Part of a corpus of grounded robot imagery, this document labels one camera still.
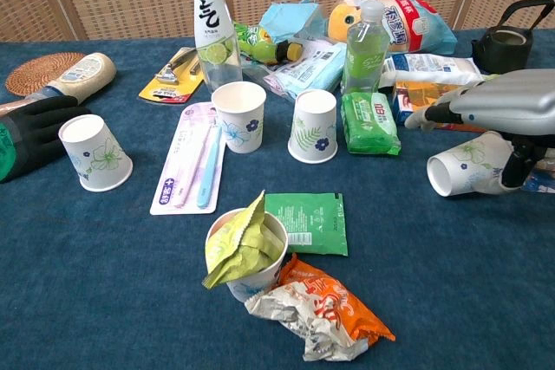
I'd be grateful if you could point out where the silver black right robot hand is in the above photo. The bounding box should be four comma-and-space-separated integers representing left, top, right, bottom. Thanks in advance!
403, 68, 555, 189

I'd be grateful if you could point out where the paper cup green flower print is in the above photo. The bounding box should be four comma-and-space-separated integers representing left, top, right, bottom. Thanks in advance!
426, 130, 515, 198

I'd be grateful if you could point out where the paper cup green fern print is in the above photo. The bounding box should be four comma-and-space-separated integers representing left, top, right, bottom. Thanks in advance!
287, 88, 339, 165

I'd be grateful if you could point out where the paper cup blue flower print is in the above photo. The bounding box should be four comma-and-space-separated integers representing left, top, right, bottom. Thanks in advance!
211, 81, 267, 154

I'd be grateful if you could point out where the paper cup holding wrapper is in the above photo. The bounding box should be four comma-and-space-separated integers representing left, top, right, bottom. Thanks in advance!
205, 208, 290, 304

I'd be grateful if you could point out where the paper cup large green flower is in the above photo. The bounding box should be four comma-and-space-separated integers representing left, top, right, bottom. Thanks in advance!
57, 114, 134, 193

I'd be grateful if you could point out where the white wipes pack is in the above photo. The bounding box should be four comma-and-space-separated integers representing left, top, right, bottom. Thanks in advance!
379, 53, 489, 89

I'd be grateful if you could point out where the blue battery blister pack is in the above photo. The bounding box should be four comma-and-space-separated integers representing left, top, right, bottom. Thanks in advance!
522, 157, 555, 194

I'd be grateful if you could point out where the orange and blue carton box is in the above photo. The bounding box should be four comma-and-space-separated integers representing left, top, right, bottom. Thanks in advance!
392, 80, 487, 133

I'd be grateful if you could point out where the blue white red plastic pack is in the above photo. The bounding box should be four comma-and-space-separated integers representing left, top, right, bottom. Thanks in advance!
342, 0, 459, 55

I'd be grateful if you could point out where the green tissue pack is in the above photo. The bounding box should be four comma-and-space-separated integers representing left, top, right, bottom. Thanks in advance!
340, 91, 402, 157

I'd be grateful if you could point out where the green label water bottle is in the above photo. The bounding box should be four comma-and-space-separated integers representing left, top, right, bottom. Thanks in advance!
340, 0, 390, 96

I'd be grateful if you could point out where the yellow plush toy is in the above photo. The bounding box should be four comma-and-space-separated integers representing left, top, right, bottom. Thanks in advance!
327, 0, 363, 43

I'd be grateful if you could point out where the light blue wipes pack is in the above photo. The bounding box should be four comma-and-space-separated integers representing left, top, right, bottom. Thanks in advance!
263, 36, 348, 102

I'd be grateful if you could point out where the green foil sachet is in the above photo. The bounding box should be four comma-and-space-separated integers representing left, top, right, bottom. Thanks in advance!
264, 191, 349, 257

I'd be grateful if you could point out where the light blue bag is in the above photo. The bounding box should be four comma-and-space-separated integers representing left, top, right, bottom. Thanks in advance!
258, 0, 329, 37

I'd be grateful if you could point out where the green drink bottle yellow cap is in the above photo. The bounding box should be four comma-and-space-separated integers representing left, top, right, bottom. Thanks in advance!
233, 22, 304, 64

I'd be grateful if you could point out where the orange crumpled snack wrapper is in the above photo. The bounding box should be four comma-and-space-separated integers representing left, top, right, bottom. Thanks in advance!
245, 252, 396, 362

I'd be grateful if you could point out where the clear lime soda bottle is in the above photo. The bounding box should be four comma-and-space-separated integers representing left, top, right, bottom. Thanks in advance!
190, 0, 244, 94

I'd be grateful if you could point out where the yellow-green snack wrapper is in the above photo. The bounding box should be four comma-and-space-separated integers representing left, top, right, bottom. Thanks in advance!
201, 190, 287, 290

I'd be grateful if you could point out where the pink toothbrush blister pack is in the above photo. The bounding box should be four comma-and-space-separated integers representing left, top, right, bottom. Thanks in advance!
149, 101, 227, 217

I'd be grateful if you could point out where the yellow razor blister pack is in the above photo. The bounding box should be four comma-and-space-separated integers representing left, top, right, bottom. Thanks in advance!
138, 46, 206, 106

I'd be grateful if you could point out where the beige cylindrical tube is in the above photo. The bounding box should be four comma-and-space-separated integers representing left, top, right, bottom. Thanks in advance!
25, 52, 117, 107

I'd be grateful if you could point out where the black rubber glove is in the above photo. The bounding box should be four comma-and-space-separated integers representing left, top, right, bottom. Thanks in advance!
0, 95, 92, 185

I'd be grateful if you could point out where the woven rattan coaster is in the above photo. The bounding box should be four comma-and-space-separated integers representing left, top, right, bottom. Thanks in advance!
4, 52, 87, 98

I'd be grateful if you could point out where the pale pink strip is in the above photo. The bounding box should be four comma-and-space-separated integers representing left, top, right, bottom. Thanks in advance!
0, 99, 44, 118

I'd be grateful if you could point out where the black teapot with handle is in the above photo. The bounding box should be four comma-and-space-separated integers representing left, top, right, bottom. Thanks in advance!
471, 0, 555, 75

